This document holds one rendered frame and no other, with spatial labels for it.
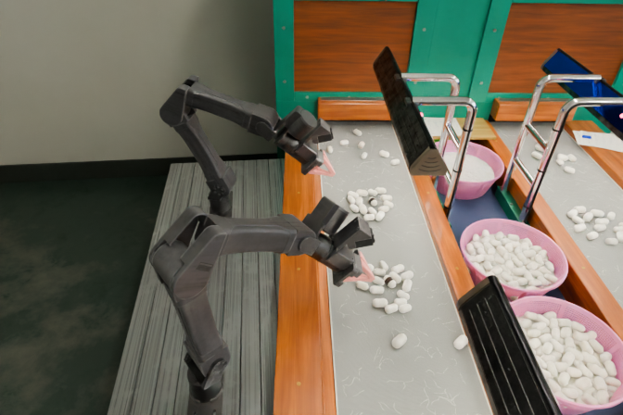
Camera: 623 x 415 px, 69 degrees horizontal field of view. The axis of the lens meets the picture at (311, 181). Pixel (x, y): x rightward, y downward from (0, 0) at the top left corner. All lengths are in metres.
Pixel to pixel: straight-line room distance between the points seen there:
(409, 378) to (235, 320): 0.44
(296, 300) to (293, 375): 0.19
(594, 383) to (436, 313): 0.34
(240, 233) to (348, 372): 0.40
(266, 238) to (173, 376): 0.43
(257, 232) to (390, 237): 0.57
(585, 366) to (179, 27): 2.15
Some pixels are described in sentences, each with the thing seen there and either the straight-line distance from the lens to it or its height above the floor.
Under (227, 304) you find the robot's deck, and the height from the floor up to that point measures 0.67.
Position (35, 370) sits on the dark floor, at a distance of 2.13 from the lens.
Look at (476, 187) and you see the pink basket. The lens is 1.55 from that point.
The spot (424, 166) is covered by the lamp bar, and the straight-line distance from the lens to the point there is 1.00.
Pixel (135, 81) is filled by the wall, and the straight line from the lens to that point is 2.63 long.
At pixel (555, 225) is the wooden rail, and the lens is 1.46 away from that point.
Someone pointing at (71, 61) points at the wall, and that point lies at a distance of 2.68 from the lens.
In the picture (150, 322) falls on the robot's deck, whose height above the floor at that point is 0.67.
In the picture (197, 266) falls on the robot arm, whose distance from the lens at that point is 0.74.
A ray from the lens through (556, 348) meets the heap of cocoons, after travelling 1.18.
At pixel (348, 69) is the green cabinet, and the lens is 1.72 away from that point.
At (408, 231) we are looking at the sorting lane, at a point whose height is 0.74.
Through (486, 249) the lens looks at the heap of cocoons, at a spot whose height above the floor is 0.73.
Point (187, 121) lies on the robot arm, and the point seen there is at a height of 1.01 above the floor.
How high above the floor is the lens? 1.60
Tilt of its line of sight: 36 degrees down
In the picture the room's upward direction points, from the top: 1 degrees clockwise
